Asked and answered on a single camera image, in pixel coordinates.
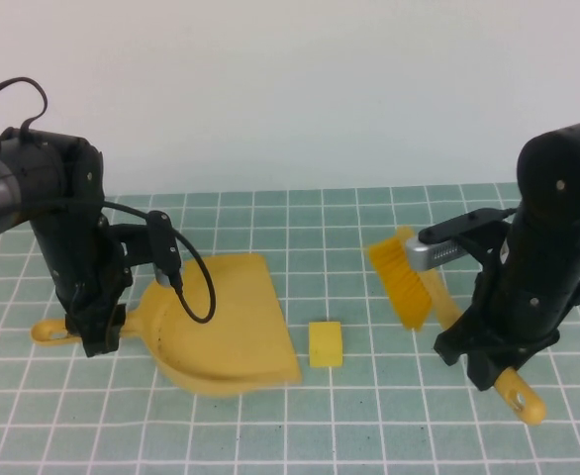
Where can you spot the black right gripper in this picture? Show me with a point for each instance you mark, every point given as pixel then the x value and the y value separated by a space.
pixel 522 316

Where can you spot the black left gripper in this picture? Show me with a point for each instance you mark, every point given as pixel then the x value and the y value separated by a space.
pixel 87 282

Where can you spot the yellow hand brush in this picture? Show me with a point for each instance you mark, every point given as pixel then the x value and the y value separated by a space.
pixel 404 282

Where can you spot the yellow plastic dustpan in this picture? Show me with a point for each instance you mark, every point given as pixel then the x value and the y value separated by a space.
pixel 240 321

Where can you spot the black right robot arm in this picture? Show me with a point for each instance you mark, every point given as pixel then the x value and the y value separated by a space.
pixel 562 163

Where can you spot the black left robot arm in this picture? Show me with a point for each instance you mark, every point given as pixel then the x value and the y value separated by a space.
pixel 47 168

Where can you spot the small yellow foam cube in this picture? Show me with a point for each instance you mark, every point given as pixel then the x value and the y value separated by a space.
pixel 325 346

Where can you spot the green tiled table mat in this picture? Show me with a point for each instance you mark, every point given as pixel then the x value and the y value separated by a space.
pixel 319 425

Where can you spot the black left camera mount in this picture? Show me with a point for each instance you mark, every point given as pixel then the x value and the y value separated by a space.
pixel 164 242

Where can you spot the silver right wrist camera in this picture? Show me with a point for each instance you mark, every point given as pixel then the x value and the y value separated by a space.
pixel 433 257

